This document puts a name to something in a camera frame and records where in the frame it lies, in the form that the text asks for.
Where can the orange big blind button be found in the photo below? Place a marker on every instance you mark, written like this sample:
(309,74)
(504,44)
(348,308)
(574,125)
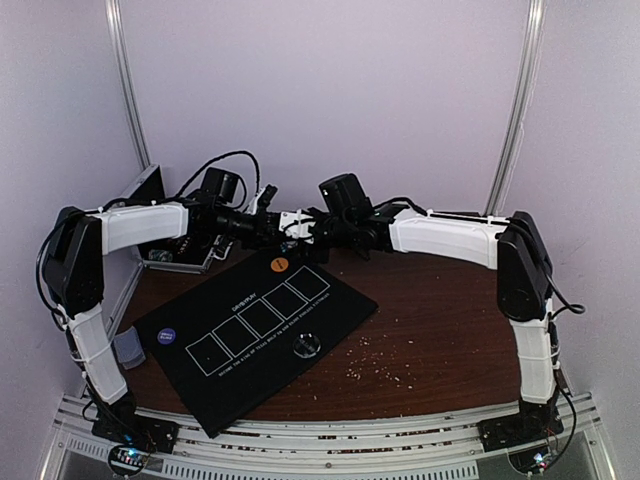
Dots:
(279,264)

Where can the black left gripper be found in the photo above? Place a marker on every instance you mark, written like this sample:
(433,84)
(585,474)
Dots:
(262,233)

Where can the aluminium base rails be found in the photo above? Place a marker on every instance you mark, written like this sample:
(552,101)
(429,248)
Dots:
(437,446)

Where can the aluminium frame post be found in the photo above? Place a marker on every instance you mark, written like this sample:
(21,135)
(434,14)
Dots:
(524,88)
(118,40)

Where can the purple small blind button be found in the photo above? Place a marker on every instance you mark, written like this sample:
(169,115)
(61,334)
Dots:
(166,336)

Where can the aluminium poker chip case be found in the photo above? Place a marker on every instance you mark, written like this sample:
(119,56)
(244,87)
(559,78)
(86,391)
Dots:
(193,253)

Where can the right aluminium frame post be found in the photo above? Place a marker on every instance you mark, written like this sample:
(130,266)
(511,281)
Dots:
(524,88)

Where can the black dealer button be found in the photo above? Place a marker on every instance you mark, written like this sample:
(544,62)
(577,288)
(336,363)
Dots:
(306,345)

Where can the poker chip row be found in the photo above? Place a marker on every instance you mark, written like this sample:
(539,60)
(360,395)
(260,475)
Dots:
(160,255)

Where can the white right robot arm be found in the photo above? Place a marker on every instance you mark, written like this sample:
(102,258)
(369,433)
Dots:
(509,246)

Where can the left aluminium frame post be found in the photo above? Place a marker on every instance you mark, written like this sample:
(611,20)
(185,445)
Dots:
(118,40)

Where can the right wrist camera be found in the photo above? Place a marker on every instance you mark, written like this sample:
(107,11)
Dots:
(344,194)

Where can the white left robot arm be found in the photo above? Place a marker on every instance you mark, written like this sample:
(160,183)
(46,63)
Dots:
(71,266)

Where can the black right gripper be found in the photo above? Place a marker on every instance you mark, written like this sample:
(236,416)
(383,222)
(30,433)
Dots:
(323,230)

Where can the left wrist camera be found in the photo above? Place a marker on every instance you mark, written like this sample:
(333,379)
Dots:
(219,184)

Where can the black poker play mat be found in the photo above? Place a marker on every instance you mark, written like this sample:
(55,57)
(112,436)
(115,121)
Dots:
(235,331)

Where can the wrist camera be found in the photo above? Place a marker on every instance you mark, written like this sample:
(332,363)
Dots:
(219,184)
(344,194)

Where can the grey playing card deck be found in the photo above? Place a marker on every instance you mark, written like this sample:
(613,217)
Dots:
(129,351)

